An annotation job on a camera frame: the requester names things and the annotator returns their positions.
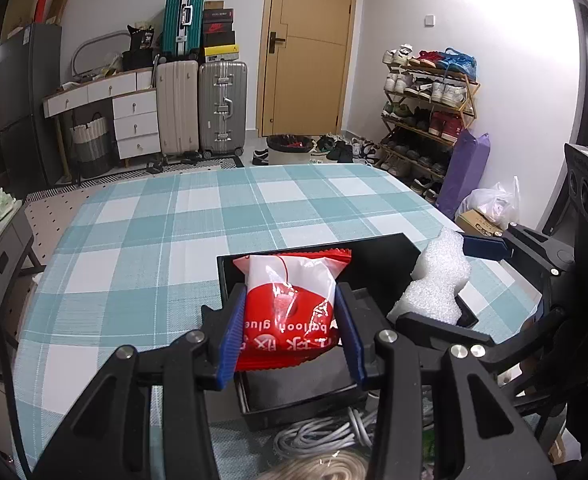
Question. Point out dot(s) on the purple paper bag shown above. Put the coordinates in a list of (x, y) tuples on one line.
[(466, 168)]

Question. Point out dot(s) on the black cardboard box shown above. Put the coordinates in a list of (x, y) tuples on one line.
[(292, 366)]

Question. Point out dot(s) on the teal suitcase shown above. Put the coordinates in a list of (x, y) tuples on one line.
[(182, 28)]

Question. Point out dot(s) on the grey low cabinet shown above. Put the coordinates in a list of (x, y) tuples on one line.
[(17, 256)]

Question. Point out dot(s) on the cream shoelaces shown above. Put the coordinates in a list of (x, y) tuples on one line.
[(338, 465)]

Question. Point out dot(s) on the dark grey refrigerator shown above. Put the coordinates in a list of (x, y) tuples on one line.
[(29, 73)]

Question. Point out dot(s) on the white foam wrap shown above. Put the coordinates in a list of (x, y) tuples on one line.
[(440, 273)]

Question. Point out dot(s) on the cardboard box on floor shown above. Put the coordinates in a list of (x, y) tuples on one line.
[(474, 223)]

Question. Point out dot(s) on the silver suitcase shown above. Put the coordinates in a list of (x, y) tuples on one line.
[(222, 108)]

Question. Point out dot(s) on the red balloon glue packet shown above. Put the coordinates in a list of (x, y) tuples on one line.
[(289, 310)]

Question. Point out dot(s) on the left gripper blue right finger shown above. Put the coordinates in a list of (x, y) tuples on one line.
[(346, 308)]

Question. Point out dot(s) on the white plastic bag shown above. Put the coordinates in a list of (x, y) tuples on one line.
[(500, 204)]

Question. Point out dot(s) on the beige suitcase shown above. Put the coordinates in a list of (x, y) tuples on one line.
[(177, 107)]

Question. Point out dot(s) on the white drawer desk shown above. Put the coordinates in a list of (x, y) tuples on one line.
[(132, 100)]

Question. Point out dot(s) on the stack of shoe boxes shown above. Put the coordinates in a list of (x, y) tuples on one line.
[(218, 34)]

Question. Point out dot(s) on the black trash bin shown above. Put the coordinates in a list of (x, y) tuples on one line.
[(289, 149)]

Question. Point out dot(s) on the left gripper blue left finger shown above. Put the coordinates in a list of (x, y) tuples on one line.
[(231, 335)]

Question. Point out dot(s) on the wooden shoe rack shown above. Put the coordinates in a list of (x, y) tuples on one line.
[(430, 100)]

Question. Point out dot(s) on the wooden door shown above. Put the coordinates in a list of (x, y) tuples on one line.
[(304, 59)]

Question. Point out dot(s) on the grey white laundry basket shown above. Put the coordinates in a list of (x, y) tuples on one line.
[(92, 147)]

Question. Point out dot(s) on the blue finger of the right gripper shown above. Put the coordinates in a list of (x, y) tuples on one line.
[(485, 247)]

